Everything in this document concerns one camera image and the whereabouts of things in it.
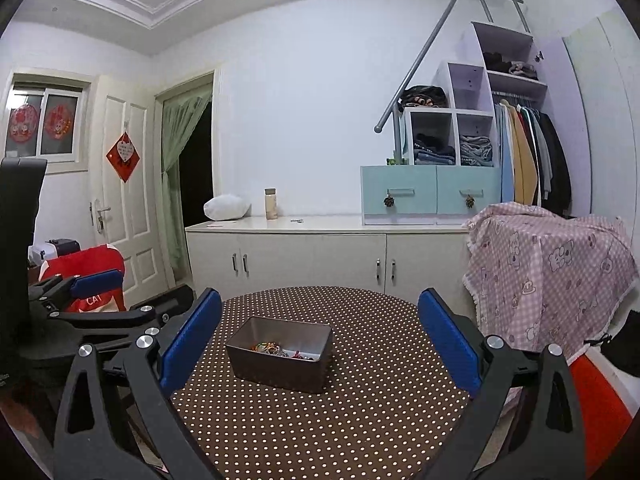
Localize white framed window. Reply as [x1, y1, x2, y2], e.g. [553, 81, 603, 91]
[2, 72, 96, 176]

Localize grey metal handrail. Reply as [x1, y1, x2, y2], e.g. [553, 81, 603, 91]
[374, 0, 530, 166]

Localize polka dot round table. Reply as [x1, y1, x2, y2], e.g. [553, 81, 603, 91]
[170, 286, 473, 480]

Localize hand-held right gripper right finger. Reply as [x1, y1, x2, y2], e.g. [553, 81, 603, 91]
[417, 288, 586, 480]

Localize black bag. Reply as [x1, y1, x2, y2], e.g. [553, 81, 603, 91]
[585, 310, 640, 376]

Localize dark case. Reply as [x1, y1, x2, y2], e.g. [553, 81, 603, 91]
[42, 237, 82, 261]

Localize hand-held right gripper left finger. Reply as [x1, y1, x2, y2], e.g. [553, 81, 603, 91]
[52, 287, 223, 480]

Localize white low cabinet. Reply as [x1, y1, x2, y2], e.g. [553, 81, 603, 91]
[185, 216, 473, 306]

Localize white plastic bag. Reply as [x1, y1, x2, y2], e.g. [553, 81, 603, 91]
[203, 193, 252, 222]

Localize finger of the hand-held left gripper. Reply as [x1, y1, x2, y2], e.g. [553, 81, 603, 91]
[47, 284, 196, 350]
[27, 269, 125, 317]

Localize red paper-cut window sticker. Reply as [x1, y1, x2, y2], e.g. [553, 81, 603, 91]
[44, 104, 73, 140]
[7, 105, 37, 143]

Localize dark clothes with grey hat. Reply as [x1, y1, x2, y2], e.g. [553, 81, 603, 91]
[482, 51, 540, 80]

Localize pink printed blanket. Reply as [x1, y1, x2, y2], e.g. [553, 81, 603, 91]
[462, 202, 640, 361]

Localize red diamond door decoration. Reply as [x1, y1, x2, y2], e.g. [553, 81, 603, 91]
[105, 131, 141, 185]

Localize dark folded clothes pile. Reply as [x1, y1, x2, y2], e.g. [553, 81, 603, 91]
[397, 85, 448, 109]

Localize white stepped cubby shelf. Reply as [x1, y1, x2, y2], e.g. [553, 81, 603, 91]
[397, 21, 551, 206]

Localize grey metal tin box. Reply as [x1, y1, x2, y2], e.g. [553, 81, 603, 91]
[225, 316, 334, 395]

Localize white panel door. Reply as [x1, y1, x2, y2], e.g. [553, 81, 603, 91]
[90, 75, 168, 306]

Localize red cloth covered chair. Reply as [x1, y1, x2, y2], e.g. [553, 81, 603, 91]
[37, 244, 127, 313]

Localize red and white box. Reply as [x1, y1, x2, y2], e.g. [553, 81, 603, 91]
[567, 347, 636, 478]

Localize grey folded clothes pile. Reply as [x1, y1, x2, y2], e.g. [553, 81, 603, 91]
[459, 135, 493, 166]

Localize teal drawer unit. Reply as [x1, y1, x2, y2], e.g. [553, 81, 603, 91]
[360, 165, 502, 226]

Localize silver door handle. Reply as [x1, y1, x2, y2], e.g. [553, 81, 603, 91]
[90, 200, 112, 233]

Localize white panel wardrobe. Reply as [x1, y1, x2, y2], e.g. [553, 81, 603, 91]
[562, 10, 640, 241]

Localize folded jeans pile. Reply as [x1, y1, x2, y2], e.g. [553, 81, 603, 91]
[412, 132, 456, 166]

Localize row of hanging clothes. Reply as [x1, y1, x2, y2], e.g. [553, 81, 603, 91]
[492, 97, 572, 216]

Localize lavender wardrobe door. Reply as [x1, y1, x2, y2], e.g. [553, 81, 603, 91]
[535, 35, 593, 218]

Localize green curtain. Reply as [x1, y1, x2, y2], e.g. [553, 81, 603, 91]
[160, 92, 213, 278]

